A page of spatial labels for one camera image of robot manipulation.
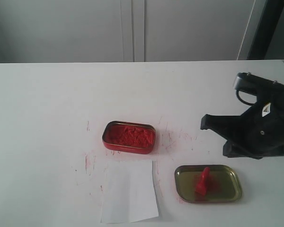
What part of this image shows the red ink paste tin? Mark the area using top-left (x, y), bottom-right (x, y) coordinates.
top-left (102, 121), bottom-right (156, 155)

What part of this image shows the red plastic stamp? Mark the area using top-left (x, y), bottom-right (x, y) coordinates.
top-left (195, 167), bottom-right (210, 196)

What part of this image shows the white cabinet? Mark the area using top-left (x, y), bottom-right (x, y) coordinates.
top-left (0, 0), bottom-right (265, 63)

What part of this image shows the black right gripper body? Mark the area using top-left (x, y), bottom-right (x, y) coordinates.
top-left (237, 92), bottom-right (284, 159)

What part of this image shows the dark vertical post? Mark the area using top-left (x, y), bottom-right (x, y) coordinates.
top-left (247, 0), bottom-right (284, 60)

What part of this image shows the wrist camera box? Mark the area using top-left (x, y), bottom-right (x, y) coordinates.
top-left (233, 72), bottom-right (284, 106)

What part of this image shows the white paper sheet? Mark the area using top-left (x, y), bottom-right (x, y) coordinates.
top-left (101, 160), bottom-right (159, 224)

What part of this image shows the gold tin lid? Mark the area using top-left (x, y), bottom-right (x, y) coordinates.
top-left (174, 165), bottom-right (242, 203)

